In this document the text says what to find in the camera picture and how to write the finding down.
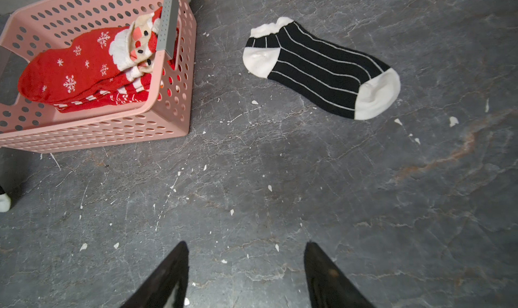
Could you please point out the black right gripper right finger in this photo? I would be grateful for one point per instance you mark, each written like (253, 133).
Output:
(328, 287)

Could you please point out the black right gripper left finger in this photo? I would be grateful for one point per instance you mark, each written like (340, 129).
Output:
(166, 287)

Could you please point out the red snowflake sock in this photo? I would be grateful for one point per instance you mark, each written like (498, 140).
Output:
(102, 59)

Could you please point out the red white santa sock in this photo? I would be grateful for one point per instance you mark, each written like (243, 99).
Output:
(135, 92)

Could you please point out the pink plastic basket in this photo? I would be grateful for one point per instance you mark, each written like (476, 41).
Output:
(54, 24)

